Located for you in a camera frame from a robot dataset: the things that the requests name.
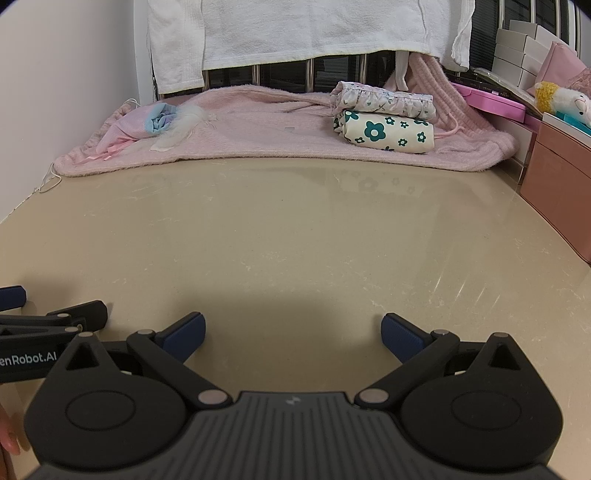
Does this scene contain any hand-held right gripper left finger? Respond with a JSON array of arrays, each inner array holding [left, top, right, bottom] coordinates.
[[44, 312, 232, 409]]

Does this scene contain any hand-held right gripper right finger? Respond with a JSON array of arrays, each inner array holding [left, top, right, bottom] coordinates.
[[356, 312, 543, 409]]

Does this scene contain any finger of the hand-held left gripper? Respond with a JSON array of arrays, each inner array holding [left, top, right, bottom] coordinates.
[[0, 300, 110, 341], [0, 285, 27, 313]]

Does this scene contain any pink blue purple-trimmed garment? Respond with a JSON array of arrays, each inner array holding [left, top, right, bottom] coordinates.
[[97, 102, 183, 153]]

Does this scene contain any person's left hand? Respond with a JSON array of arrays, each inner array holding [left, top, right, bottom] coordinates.
[[0, 410, 22, 456]]

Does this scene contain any pink ribbon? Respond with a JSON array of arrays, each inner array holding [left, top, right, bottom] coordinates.
[[83, 138, 134, 162]]

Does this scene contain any folded cream green-flower garment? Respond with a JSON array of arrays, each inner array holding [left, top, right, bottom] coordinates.
[[333, 110, 435, 154]]

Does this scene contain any white fluffy feather trim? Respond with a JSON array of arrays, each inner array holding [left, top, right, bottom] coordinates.
[[150, 104, 218, 153]]

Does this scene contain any pink-brown drawer box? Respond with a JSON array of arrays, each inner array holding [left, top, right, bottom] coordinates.
[[519, 113, 591, 264]]

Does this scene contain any pink fuzzy blanket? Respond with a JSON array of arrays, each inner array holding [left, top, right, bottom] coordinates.
[[54, 53, 520, 178]]

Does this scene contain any folded floral ruffled garment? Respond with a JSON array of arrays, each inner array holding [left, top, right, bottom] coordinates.
[[330, 80, 437, 120]]

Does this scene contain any pink flat box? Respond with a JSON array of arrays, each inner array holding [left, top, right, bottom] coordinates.
[[450, 82, 529, 124]]

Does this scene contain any dark flat box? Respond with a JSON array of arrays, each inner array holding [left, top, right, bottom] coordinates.
[[457, 67, 546, 112]]

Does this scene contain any teal small item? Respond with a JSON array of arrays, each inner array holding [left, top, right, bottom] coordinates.
[[554, 111, 591, 137]]

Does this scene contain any metal railing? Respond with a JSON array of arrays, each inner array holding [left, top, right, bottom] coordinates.
[[150, 0, 583, 100]]

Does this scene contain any white yellow plush toy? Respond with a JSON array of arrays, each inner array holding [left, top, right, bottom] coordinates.
[[534, 80, 591, 126]]

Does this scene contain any stack of white boxes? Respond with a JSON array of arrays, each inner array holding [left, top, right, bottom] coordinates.
[[492, 19, 580, 90]]

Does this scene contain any pink pouch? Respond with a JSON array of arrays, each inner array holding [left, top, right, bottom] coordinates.
[[536, 41, 591, 88]]

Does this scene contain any white hanging cloth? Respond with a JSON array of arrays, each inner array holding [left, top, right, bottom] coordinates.
[[147, 0, 476, 95]]

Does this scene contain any thin white wire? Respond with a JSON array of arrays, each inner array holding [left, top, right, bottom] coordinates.
[[39, 164, 64, 193]]

